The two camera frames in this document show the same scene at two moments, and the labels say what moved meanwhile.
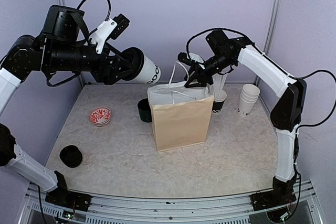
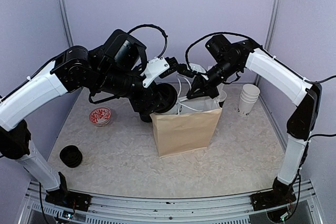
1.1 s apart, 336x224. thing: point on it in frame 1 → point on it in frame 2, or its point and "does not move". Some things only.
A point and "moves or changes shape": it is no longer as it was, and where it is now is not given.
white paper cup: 149,74 moves or changes shape
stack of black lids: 71,156 does not move
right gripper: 201,74 → 206,88
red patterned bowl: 100,116 does not move
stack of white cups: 248,96 does not move
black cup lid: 133,62 moves or changes shape
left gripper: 109,76 → 145,104
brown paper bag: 181,115 moves or changes shape
